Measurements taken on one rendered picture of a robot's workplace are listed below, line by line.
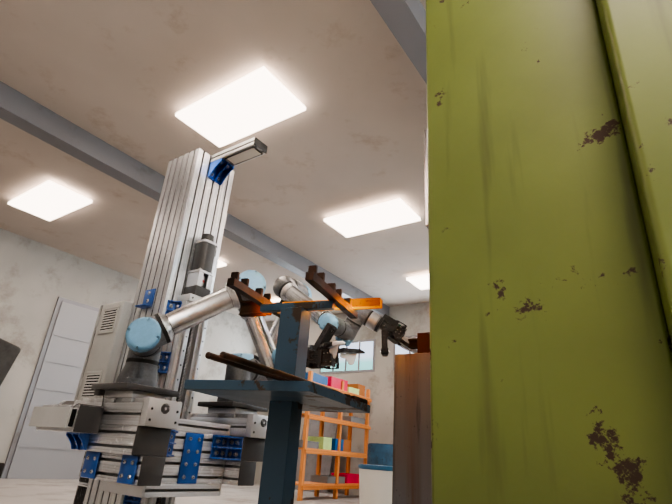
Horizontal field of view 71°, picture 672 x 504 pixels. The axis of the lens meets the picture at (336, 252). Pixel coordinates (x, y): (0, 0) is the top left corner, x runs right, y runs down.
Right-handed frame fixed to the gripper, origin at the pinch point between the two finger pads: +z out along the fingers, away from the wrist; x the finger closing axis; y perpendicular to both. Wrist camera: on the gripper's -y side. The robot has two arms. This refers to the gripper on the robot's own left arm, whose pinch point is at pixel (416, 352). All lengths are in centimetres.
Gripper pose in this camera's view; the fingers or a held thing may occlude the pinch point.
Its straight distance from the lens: 205.9
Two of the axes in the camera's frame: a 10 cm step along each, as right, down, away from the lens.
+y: 5.5, -7.8, 2.9
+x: 0.9, 4.1, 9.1
